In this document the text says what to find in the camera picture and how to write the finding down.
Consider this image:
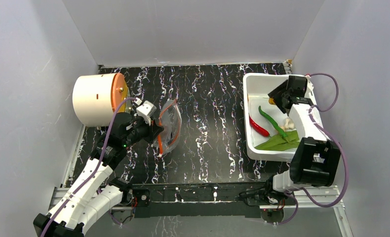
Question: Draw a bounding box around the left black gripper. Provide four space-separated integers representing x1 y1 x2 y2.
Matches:
123 115 164 147

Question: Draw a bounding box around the clear zip top bag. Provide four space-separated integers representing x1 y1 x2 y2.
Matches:
153 99 182 158

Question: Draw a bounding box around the green chili pepper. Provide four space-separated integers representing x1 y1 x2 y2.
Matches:
258 106 288 139

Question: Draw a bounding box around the orange fruit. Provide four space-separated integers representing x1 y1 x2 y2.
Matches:
269 98 276 105

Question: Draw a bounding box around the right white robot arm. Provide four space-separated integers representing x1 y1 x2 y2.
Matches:
264 75 341 204

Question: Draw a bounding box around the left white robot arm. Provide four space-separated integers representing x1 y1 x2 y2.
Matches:
33 112 164 237

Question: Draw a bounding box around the white plastic bin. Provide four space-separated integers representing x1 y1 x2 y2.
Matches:
242 73 323 162

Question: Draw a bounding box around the garlic bulb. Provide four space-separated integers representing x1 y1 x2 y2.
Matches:
280 118 296 131

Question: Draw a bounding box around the red chili pepper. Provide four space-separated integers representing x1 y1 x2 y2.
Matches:
249 116 270 137

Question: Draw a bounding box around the green leaf vegetable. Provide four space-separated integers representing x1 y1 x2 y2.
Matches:
255 130 300 151

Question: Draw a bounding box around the white cylinder orange lid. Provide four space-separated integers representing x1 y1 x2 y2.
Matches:
72 73 129 127

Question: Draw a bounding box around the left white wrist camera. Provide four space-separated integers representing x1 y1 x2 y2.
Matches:
136 100 156 125

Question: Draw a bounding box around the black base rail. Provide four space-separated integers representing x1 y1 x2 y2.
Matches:
132 182 265 218

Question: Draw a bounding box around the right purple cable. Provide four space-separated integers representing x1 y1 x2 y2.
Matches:
280 72 350 226

